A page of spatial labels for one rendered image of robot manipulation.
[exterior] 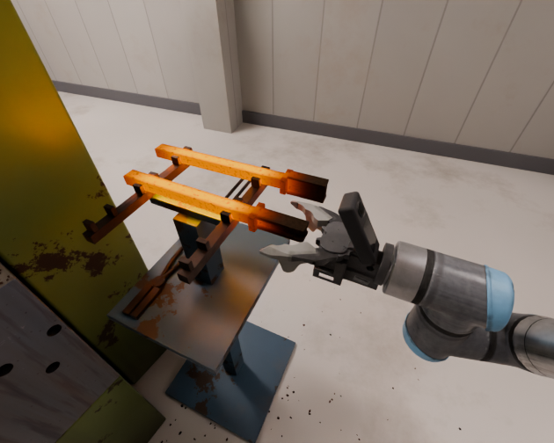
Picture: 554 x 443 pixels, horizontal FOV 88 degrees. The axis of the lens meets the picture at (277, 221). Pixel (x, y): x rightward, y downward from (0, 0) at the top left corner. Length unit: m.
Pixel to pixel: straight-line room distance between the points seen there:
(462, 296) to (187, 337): 0.53
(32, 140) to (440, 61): 2.42
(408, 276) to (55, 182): 0.74
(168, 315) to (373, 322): 1.04
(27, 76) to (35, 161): 0.16
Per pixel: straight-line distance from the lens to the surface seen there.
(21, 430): 0.88
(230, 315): 0.71
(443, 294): 0.49
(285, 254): 0.46
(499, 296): 0.50
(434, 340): 0.58
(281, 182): 0.59
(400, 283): 0.48
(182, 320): 0.73
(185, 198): 0.59
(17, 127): 0.76
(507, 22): 2.63
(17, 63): 0.75
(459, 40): 2.61
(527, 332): 0.59
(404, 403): 1.43
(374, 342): 1.48
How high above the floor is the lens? 1.30
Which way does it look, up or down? 44 degrees down
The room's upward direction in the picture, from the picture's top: straight up
